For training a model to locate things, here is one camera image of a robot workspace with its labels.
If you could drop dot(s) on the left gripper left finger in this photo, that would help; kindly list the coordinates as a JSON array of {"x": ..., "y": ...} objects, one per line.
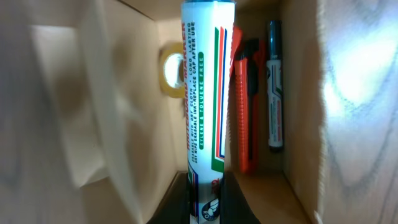
[{"x": 174, "y": 207}]

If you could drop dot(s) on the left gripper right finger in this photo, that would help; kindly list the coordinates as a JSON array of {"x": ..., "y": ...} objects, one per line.
[{"x": 233, "y": 205}]

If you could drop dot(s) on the cardboard box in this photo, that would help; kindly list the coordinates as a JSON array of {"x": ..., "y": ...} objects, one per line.
[{"x": 87, "y": 136}]

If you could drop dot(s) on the yellow tape roll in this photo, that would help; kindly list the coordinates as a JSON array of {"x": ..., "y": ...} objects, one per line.
[{"x": 170, "y": 64}]

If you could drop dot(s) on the orange utility knife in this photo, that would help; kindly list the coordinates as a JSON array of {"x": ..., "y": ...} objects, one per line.
[{"x": 247, "y": 68}]

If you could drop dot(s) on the black whiteboard marker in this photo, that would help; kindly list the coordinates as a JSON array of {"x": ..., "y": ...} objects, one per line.
[{"x": 274, "y": 86}]

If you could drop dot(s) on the blue whiteboard marker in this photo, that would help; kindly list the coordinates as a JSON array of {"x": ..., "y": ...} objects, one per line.
[{"x": 207, "y": 33}]

